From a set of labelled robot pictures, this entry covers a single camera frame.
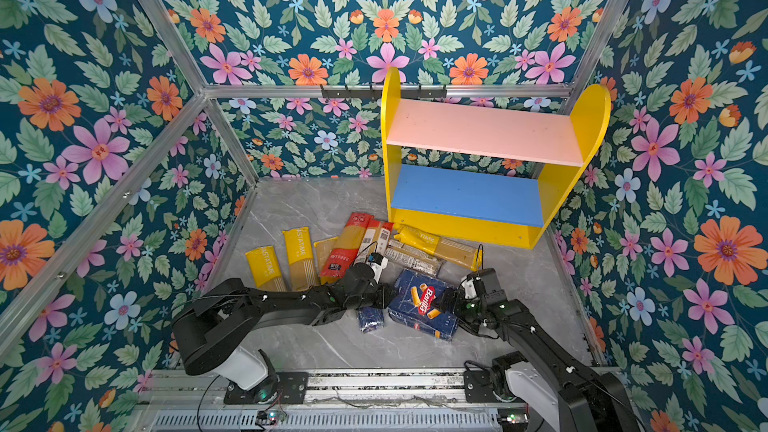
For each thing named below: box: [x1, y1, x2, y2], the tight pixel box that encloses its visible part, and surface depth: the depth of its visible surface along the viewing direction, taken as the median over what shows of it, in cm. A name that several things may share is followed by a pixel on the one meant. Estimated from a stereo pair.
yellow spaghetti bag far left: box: [244, 245, 287, 292], surface depth 97 cm
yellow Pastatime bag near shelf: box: [394, 225, 484, 272], surface depth 100 cm
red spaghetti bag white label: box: [360, 228, 376, 258], surface depth 97 cm
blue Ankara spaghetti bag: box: [395, 268, 449, 289], surface depth 88 cm
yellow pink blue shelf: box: [381, 68, 612, 249], surface depth 100 cm
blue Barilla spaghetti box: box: [358, 306, 385, 333], surface depth 84 cm
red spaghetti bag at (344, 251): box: [320, 212, 374, 285], surface depth 97 cm
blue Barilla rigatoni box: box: [387, 268, 459, 341], surface depth 84 cm
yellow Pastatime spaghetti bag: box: [282, 226, 319, 292], surface depth 97 cm
